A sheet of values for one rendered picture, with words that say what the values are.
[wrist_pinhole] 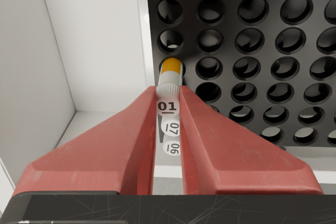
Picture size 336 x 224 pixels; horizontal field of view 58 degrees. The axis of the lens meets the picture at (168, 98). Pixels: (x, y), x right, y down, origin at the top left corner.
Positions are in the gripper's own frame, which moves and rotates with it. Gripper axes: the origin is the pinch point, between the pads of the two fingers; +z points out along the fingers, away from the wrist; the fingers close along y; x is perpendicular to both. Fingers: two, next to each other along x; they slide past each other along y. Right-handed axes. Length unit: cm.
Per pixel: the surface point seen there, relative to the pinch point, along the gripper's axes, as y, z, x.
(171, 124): -0.2, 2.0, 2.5
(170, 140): -0.1, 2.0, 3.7
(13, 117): 8.7, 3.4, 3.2
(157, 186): 6, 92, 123
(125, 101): 3.4, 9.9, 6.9
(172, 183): -2, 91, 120
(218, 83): -2.5, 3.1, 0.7
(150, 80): 1.3, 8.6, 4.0
